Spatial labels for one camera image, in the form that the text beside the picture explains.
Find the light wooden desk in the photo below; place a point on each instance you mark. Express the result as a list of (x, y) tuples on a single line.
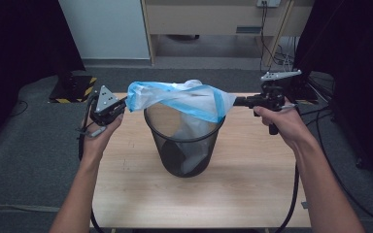
[(207, 19)]

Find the person's right hand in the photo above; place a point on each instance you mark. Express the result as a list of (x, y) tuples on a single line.
[(288, 126)]

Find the black mesh trash can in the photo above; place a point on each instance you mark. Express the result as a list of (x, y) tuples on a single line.
[(168, 161)]

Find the grey wall outlet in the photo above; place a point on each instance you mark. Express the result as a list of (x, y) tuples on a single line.
[(268, 3)]

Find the person's left hand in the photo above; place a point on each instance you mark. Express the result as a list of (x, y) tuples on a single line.
[(98, 142)]

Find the black curtain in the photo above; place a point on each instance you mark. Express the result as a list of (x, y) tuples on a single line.
[(353, 64), (19, 48)]

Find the white panel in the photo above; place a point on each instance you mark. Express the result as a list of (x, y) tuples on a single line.
[(103, 29)]

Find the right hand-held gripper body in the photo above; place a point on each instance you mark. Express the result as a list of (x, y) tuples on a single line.
[(272, 97)]

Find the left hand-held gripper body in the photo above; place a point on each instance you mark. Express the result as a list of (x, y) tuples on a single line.
[(105, 103)]

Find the black yellow striped stand base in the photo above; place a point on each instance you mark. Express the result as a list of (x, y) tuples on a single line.
[(311, 90), (73, 89)]

